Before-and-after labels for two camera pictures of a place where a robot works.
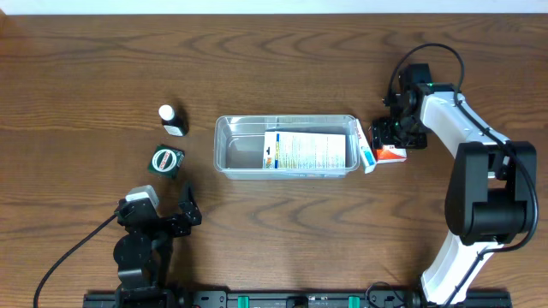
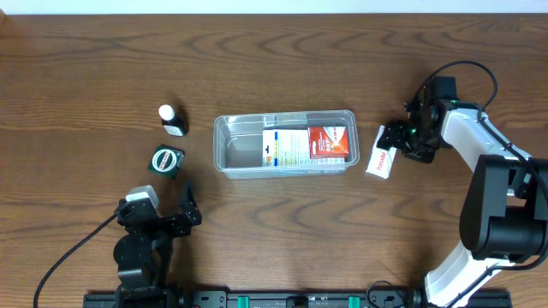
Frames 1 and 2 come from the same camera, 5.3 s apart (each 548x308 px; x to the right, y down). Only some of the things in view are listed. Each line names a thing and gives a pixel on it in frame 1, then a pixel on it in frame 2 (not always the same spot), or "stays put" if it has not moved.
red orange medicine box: (390, 153) to (328, 142)
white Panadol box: (366, 151) to (381, 162)
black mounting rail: (298, 299) stays put
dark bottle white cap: (174, 120) stays put
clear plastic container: (289, 146) stays put
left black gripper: (172, 225) stays put
